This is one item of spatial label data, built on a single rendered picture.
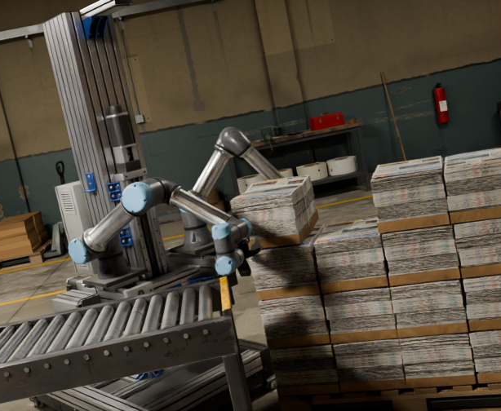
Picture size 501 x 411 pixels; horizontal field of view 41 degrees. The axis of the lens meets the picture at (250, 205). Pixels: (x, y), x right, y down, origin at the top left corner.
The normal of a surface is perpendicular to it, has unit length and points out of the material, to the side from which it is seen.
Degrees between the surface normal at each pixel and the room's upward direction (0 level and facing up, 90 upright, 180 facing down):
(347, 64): 90
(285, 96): 90
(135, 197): 87
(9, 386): 90
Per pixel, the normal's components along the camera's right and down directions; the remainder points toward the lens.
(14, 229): 0.05, 0.15
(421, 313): -0.28, 0.21
